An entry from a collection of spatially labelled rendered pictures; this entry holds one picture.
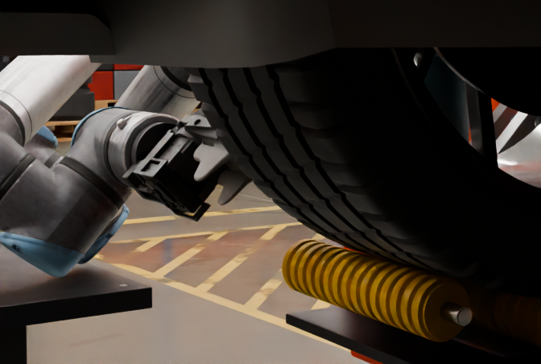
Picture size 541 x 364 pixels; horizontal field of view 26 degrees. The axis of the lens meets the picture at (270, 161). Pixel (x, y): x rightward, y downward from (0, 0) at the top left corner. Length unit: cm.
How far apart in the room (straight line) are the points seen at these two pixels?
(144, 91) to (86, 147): 57
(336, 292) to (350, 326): 7
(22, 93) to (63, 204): 17
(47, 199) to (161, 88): 59
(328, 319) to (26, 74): 51
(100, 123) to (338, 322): 37
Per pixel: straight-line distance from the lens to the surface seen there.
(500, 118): 138
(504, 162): 126
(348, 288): 114
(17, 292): 216
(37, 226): 136
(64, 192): 136
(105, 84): 1189
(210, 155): 117
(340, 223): 104
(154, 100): 193
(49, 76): 151
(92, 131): 139
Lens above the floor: 75
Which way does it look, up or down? 6 degrees down
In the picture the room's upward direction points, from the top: straight up
